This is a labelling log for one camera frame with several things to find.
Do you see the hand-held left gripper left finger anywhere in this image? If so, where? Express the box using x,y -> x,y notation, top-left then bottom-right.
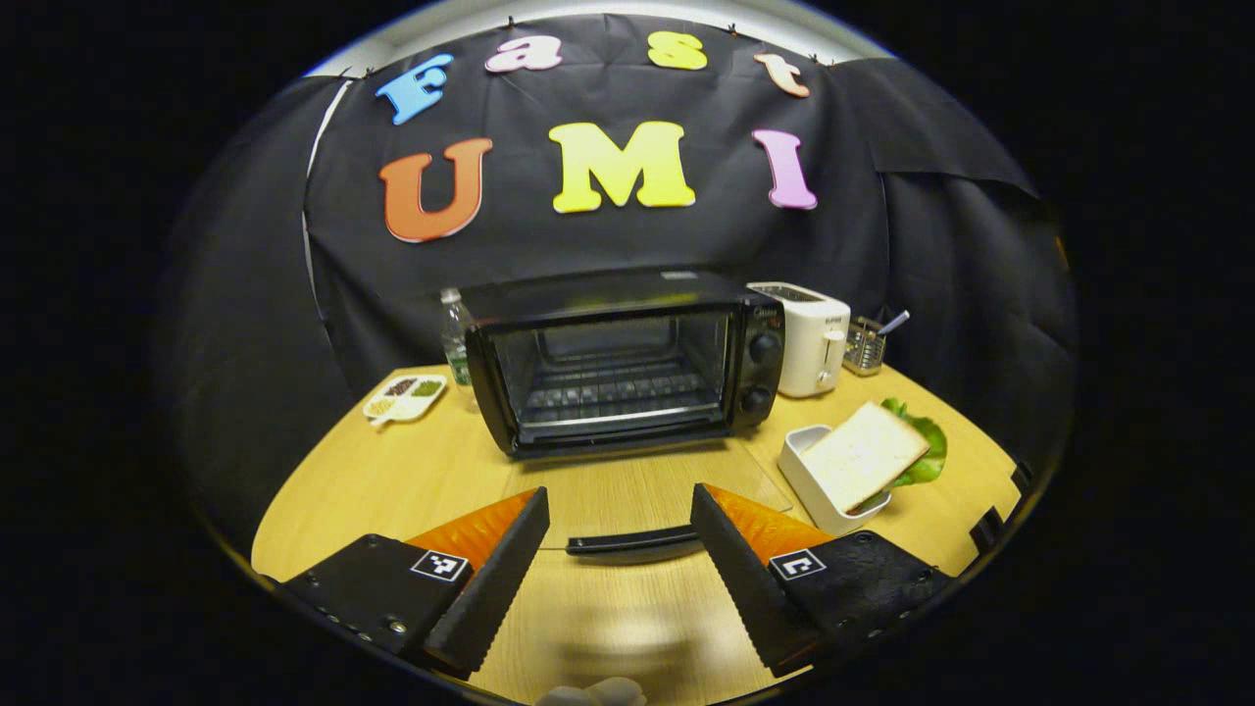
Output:
270,487 -> 550,680

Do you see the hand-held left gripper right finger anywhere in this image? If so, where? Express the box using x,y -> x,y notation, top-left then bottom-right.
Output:
689,482 -> 957,680

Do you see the lettuce sandwich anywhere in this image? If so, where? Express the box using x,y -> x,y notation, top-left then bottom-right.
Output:
799,397 -> 949,516

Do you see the black electric oven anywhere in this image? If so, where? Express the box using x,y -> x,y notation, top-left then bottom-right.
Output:
459,267 -> 793,567

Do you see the white rectangular dish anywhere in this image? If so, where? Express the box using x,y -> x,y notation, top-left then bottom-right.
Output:
779,424 -> 893,538

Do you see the white divided bean dish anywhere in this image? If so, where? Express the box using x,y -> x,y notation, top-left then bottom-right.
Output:
362,373 -> 450,429

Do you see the clear plastic water bottle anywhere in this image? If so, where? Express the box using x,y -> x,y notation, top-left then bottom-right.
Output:
440,287 -> 476,389

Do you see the white toaster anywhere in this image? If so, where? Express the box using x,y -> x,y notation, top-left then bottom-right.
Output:
747,282 -> 852,399

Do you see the metal wire utensil holder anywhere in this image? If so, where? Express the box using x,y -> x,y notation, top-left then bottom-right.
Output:
843,316 -> 888,378

